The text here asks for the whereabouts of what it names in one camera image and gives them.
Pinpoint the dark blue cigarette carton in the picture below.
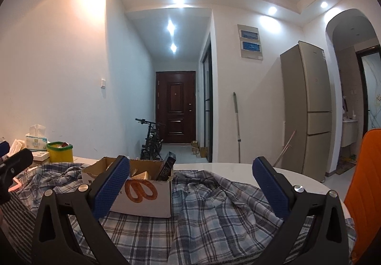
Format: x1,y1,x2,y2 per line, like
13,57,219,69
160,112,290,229
156,151,176,181

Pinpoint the gold cigarette carton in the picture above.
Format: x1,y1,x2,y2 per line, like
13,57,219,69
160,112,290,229
131,171,151,180

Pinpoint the flat white boxes stack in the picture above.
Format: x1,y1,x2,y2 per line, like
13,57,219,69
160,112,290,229
6,139,50,162

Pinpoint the pink framed tablet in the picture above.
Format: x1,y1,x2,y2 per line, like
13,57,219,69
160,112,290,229
8,178,22,192

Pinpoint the tissue box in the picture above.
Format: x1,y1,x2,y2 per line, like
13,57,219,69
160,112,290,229
25,124,48,151

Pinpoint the orange chair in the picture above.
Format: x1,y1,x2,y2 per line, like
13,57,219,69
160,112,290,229
344,128,380,264

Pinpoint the yellow bin with green rim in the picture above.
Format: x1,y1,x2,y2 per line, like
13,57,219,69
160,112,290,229
46,141,74,163

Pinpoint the cardboard box with pretzel print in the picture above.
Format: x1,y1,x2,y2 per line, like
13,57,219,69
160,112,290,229
82,155,172,219

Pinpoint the black bicycle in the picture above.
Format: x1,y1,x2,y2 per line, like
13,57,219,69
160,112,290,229
136,118,165,160

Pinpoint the broom with red stick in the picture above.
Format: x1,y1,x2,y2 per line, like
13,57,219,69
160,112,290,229
273,130,296,167

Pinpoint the blue plaid cloth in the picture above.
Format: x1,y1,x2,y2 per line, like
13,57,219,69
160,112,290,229
15,163,356,264

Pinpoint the dark red entrance door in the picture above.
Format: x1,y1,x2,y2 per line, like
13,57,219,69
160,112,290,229
156,71,196,144

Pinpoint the gold refrigerator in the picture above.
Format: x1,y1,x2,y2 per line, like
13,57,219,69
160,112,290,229
280,40,332,182

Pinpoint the black framed glass door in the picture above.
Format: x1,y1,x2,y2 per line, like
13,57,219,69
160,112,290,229
200,41,213,162

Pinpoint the mop with grey handle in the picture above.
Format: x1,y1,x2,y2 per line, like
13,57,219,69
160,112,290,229
233,91,241,163

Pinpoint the electrical panel on wall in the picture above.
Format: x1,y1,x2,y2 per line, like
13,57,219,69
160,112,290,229
237,25,263,60

